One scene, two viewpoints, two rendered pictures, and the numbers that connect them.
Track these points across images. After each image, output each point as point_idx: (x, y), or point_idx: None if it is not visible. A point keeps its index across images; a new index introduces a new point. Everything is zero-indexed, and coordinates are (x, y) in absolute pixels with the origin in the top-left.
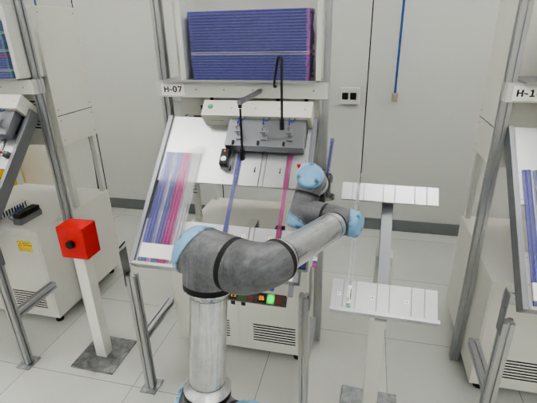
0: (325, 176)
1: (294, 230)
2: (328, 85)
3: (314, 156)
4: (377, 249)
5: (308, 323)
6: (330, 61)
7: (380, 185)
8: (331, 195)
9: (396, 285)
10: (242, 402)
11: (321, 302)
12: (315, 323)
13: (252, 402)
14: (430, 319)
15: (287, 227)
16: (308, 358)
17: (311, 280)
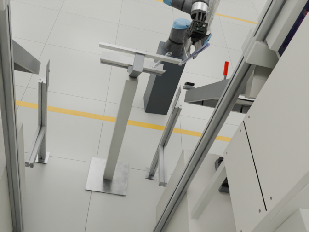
0: (194, 2)
1: (214, 204)
2: (249, 38)
3: (221, 87)
4: (137, 79)
5: (168, 120)
6: (267, 12)
7: (148, 52)
8: (186, 33)
9: (125, 61)
10: (187, 24)
11: (156, 229)
12: (160, 175)
13: (184, 24)
14: (107, 52)
15: (224, 212)
16: (160, 140)
17: (177, 95)
